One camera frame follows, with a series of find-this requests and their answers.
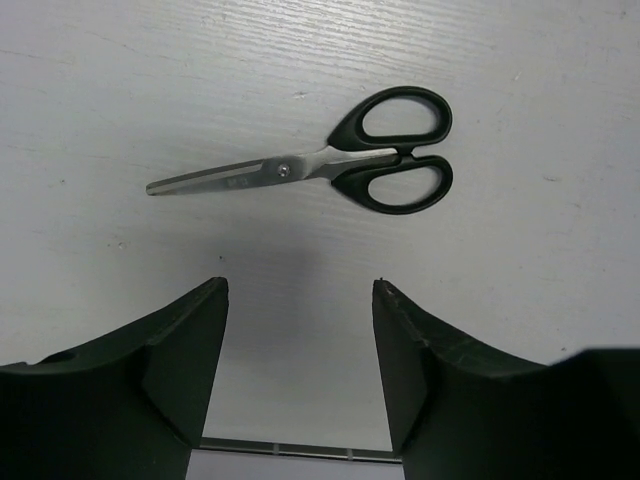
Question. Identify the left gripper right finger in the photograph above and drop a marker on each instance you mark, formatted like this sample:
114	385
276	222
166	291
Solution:
458	408

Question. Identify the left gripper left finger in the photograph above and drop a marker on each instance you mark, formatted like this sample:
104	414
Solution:
130	404

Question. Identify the black handled scissors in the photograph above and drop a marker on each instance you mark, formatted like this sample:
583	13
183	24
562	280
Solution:
351	160

